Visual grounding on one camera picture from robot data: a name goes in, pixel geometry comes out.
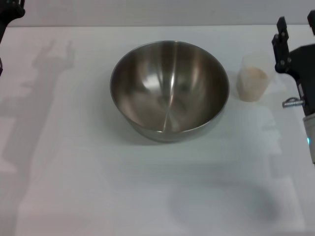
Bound clear plastic measuring cup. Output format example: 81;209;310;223
236;50;276;102

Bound stainless steel mixing bowl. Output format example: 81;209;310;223
110;40;230;144

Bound white rice grains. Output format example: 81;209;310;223
237;66;268;101

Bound silver right wrist connector plug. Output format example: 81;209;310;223
282;97;306;109

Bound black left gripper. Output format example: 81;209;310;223
0;0;26;44

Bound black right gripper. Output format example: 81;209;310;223
272;9;315;116

